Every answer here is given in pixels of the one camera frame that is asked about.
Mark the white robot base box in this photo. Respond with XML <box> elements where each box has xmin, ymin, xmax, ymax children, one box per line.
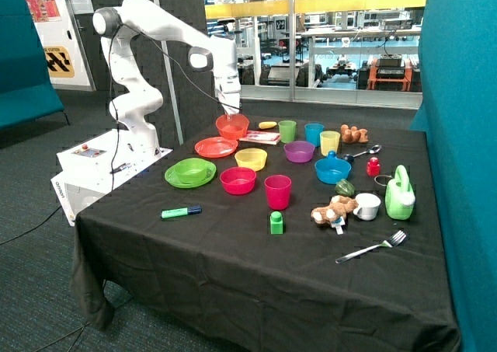
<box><xmin>51</xmin><ymin>129</ymin><xmax>172</xmax><ymax>226</ymax></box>

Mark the yellow plastic bowl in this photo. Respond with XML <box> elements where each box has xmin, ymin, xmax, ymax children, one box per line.
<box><xmin>235</xmin><ymin>148</ymin><xmax>267</xmax><ymax>172</ymax></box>

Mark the orange plastic bowl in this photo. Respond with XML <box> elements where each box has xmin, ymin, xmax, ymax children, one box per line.
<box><xmin>215</xmin><ymin>113</ymin><xmax>249</xmax><ymax>140</ymax></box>

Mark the dark grey partition panel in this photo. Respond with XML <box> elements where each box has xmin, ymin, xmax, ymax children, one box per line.
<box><xmin>91</xmin><ymin>0</ymin><xmax>219</xmax><ymax>148</ymax></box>

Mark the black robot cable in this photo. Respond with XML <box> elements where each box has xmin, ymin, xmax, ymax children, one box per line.
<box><xmin>0</xmin><ymin>23</ymin><xmax>242</xmax><ymax>246</ymax></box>

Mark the black pen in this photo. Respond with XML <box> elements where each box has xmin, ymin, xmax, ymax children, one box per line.
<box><xmin>109</xmin><ymin>163</ymin><xmax>132</xmax><ymax>174</ymax></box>

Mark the black tablecloth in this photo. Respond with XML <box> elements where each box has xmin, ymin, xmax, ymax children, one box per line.
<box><xmin>71</xmin><ymin>127</ymin><xmax>462</xmax><ymax>351</ymax></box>

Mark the brown plush toy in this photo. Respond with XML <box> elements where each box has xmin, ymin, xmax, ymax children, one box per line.
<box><xmin>340</xmin><ymin>124</ymin><xmax>369</xmax><ymax>144</ymax></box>

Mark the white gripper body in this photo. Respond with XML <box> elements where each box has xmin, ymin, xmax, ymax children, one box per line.
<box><xmin>214</xmin><ymin>75</ymin><xmax>241</xmax><ymax>115</ymax></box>

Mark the red toy block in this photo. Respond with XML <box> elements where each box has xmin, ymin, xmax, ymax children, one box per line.
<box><xmin>367</xmin><ymin>157</ymin><xmax>381</xmax><ymax>177</ymax></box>

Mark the white ceramic cup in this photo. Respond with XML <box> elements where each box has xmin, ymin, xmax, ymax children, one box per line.
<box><xmin>353</xmin><ymin>193</ymin><xmax>381</xmax><ymax>221</ymax></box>

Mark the teal partition wall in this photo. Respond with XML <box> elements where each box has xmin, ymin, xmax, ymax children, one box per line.
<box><xmin>411</xmin><ymin>0</ymin><xmax>496</xmax><ymax>351</ymax></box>

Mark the green plastic plate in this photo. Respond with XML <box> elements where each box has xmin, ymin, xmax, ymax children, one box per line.
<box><xmin>164</xmin><ymin>158</ymin><xmax>217</xmax><ymax>189</ymax></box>

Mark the metal spoon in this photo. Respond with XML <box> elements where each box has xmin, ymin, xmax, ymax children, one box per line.
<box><xmin>342</xmin><ymin>145</ymin><xmax>382</xmax><ymax>164</ymax></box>

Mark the green plastic bowl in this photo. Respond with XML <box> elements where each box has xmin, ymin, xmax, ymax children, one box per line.
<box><xmin>173</xmin><ymin>158</ymin><xmax>209</xmax><ymax>184</ymax></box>

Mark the blue plastic cup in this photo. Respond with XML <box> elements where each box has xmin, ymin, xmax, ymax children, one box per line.
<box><xmin>304</xmin><ymin>123</ymin><xmax>324</xmax><ymax>148</ymax></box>

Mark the green toy block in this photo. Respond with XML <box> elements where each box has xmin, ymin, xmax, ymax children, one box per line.
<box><xmin>269</xmin><ymin>211</ymin><xmax>284</xmax><ymax>235</ymax></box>

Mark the green plastic cup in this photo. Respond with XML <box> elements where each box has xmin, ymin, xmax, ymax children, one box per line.
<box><xmin>278</xmin><ymin>120</ymin><xmax>297</xmax><ymax>144</ymax></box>

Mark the green highlighter marker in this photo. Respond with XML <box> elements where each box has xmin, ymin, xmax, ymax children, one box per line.
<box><xmin>160</xmin><ymin>205</ymin><xmax>202</xmax><ymax>219</ymax></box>

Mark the pink plastic bowl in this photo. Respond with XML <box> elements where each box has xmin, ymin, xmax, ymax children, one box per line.
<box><xmin>220</xmin><ymin>167</ymin><xmax>256</xmax><ymax>196</ymax></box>

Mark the green toy watering can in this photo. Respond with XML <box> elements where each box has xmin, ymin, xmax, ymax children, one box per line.
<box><xmin>385</xmin><ymin>165</ymin><xmax>415</xmax><ymax>221</ymax></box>

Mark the purple plastic bowl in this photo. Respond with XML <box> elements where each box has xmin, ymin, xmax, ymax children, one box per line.
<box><xmin>283</xmin><ymin>141</ymin><xmax>315</xmax><ymax>163</ymax></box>

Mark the orange plastic plate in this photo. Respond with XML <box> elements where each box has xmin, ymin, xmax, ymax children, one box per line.
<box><xmin>194</xmin><ymin>137</ymin><xmax>238</xmax><ymax>159</ymax></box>

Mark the yellow plastic cup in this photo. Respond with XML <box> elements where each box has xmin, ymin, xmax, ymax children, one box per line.
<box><xmin>320</xmin><ymin>131</ymin><xmax>341</xmax><ymax>156</ymax></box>

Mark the brown white plush dog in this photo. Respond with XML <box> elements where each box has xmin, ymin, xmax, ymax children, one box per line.
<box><xmin>311</xmin><ymin>195</ymin><xmax>359</xmax><ymax>235</ymax></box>

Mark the pink plastic cup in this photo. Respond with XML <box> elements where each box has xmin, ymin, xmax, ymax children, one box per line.
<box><xmin>264</xmin><ymin>174</ymin><xmax>292</xmax><ymax>211</ymax></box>

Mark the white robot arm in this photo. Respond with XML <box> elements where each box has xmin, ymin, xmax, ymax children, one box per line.
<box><xmin>92</xmin><ymin>0</ymin><xmax>241</xmax><ymax>155</ymax></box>

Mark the green toy pepper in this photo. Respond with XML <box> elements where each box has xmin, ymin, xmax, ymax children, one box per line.
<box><xmin>335</xmin><ymin>179</ymin><xmax>356</xmax><ymax>197</ymax></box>

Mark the pink white book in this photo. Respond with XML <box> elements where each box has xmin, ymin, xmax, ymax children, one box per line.
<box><xmin>239</xmin><ymin>131</ymin><xmax>280</xmax><ymax>145</ymax></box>

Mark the metal key ring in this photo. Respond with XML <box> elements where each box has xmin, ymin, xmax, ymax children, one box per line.
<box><xmin>374</xmin><ymin>174</ymin><xmax>397</xmax><ymax>190</ymax></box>

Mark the metal fork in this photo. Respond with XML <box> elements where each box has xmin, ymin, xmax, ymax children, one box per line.
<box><xmin>335</xmin><ymin>231</ymin><xmax>407</xmax><ymax>264</ymax></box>

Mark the blue plastic bowl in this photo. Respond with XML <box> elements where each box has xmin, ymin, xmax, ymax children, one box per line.
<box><xmin>315</xmin><ymin>151</ymin><xmax>352</xmax><ymax>184</ymax></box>

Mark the teal sofa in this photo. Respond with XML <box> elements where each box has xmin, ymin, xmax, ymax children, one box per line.
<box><xmin>1</xmin><ymin>0</ymin><xmax>64</xmax><ymax>129</ymax></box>

